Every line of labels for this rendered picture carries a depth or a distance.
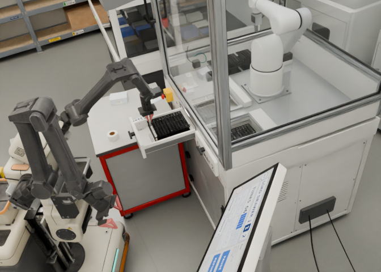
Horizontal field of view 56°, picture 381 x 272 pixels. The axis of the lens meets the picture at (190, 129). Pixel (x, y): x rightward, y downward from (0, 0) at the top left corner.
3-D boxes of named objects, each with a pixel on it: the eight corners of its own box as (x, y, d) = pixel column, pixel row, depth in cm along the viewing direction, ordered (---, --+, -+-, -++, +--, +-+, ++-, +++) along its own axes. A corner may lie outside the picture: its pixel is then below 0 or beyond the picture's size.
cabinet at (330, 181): (231, 270, 237) (227, 192, 185) (180, 168, 313) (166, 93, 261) (351, 219, 257) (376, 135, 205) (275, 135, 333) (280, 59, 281)
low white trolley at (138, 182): (122, 225, 273) (95, 154, 224) (108, 171, 319) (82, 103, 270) (193, 199, 285) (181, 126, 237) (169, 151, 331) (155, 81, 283)
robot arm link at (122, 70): (109, 56, 151) (120, 76, 149) (132, 56, 162) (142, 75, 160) (60, 110, 177) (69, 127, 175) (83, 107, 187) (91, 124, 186)
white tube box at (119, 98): (111, 106, 264) (109, 100, 260) (111, 99, 270) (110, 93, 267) (128, 103, 264) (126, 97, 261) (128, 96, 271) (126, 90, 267)
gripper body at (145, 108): (138, 110, 213) (135, 100, 208) (154, 105, 215) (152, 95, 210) (140, 116, 208) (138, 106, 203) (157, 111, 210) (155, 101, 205)
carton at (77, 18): (72, 31, 534) (66, 12, 516) (68, 24, 557) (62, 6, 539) (98, 23, 546) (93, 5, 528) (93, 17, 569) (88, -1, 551)
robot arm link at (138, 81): (117, 61, 160) (127, 81, 158) (128, 55, 160) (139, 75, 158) (138, 88, 202) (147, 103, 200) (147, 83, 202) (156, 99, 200)
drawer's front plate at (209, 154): (216, 177, 192) (215, 162, 185) (196, 144, 213) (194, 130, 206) (219, 175, 192) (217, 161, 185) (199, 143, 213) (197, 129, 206)
